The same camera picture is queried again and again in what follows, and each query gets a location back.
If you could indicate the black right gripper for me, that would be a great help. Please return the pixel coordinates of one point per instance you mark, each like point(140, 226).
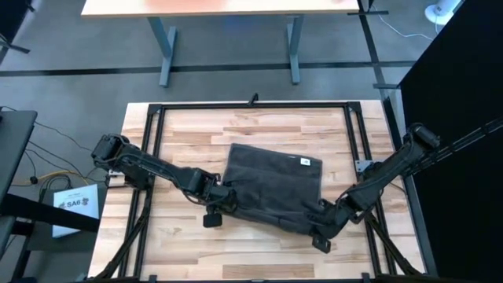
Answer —
point(334, 218)

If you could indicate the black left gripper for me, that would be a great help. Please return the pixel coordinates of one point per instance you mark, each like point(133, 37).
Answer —
point(214, 192)

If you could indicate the dark grey terry towel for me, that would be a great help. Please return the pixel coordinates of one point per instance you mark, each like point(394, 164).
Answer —
point(271, 184)

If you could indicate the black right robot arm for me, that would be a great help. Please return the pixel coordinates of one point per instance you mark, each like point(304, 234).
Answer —
point(393, 165)

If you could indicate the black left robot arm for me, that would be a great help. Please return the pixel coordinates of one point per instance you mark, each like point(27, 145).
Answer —
point(157, 167)

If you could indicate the white paper sign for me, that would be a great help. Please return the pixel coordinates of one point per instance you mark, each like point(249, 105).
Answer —
point(74, 208)

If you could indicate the black floor tape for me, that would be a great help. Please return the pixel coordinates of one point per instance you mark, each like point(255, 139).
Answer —
point(98, 70)

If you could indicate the wooden desk grey legs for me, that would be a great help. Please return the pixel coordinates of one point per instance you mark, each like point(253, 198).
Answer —
point(216, 8)

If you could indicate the black crossbar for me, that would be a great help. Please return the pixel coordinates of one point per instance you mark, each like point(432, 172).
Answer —
point(39, 212)

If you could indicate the black fabric partition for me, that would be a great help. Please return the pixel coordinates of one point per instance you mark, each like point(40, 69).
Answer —
point(463, 78)

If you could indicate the dark grey side table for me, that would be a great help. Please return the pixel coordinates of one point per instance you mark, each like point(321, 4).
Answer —
point(15, 149)

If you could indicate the white floor fan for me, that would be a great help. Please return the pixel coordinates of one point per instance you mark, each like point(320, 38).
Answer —
point(440, 13)

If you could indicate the black stand base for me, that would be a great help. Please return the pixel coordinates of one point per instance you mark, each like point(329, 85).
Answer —
point(12, 12)

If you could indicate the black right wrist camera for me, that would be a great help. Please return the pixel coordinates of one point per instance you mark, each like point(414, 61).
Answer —
point(321, 244)

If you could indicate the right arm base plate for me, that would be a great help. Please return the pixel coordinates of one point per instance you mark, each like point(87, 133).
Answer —
point(363, 165)

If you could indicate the black aluminium table frame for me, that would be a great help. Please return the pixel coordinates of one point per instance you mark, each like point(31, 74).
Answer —
point(255, 105)

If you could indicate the small black frame clamp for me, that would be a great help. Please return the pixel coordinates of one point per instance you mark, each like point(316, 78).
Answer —
point(254, 99)

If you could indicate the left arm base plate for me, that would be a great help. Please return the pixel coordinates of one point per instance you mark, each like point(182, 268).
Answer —
point(116, 178)

